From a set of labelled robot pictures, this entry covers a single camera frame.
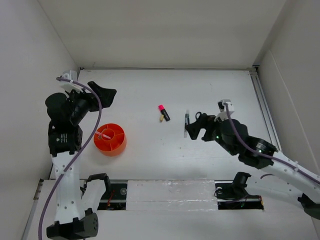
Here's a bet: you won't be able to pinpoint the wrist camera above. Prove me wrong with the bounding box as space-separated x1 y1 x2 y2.
214 99 234 122
56 70 83 93

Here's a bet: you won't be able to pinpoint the aluminium rail right side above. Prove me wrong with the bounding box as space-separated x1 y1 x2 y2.
248 65 283 152

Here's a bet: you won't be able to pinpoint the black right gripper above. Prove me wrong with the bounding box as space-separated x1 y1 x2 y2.
185 113 237 156

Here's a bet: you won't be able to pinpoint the orange round divided container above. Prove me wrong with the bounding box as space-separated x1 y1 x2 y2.
93 123 127 157

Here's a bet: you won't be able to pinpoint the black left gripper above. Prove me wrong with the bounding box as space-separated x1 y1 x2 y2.
66 80 116 123

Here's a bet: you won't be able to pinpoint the pink black highlighter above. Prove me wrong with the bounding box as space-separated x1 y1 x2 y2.
158 104 171 122

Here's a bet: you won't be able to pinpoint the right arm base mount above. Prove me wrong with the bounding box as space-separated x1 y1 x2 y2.
214 182 264 210

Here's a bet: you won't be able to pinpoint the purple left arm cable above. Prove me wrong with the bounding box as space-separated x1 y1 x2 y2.
36 76 103 240

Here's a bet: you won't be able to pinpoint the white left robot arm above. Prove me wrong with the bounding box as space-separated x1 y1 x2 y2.
38 76 117 240

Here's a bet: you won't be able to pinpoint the tan eraser block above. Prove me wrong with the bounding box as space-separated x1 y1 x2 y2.
159 115 164 123

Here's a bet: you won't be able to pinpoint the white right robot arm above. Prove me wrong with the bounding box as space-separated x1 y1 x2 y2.
185 112 320 219

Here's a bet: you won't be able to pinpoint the black handled scissors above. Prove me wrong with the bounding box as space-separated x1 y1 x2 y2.
195 111 202 120

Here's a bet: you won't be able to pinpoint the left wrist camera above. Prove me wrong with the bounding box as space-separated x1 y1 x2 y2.
56 70 83 93

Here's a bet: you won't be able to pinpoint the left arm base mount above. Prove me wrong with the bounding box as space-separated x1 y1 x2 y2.
98 183 128 211

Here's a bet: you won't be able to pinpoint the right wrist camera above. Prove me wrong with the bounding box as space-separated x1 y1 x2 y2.
214 99 234 122

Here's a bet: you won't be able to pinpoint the green black pen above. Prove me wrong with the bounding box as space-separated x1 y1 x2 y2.
183 109 190 138

